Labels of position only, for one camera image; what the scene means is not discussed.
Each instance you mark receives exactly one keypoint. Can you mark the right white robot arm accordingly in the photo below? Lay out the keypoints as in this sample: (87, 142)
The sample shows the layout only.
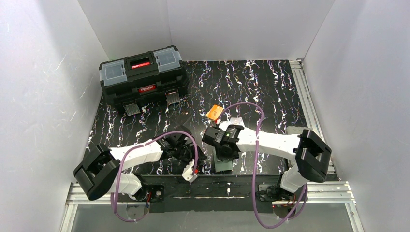
(309, 152)

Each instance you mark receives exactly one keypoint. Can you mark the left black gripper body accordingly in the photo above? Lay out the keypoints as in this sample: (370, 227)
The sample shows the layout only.
(197, 156)

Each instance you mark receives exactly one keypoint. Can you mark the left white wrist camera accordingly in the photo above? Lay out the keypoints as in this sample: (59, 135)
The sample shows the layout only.
(189, 173)

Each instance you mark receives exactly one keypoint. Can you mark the black toolbox with grey lids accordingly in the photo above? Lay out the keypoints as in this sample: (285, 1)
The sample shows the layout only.
(132, 82)

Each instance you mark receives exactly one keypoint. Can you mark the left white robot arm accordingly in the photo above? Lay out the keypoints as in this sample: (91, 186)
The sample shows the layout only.
(101, 171)

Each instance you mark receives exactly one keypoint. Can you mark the grey pad on table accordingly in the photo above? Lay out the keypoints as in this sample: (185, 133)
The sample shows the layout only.
(296, 130)

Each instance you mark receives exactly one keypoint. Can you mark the aluminium frame rail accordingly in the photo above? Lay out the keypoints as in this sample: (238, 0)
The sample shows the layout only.
(306, 97)

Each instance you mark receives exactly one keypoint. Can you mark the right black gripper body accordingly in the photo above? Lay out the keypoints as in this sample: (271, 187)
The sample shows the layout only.
(222, 156)

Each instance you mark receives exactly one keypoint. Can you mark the mint green card holder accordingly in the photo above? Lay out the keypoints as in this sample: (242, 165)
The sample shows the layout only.
(221, 166)

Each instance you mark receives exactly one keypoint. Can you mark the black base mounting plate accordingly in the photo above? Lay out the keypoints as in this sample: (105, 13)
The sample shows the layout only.
(171, 193)

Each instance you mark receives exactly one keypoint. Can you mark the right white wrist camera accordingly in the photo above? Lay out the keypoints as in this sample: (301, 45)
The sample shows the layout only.
(223, 124)

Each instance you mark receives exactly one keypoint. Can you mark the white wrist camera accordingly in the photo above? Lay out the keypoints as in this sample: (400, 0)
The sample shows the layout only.
(189, 173)
(223, 124)

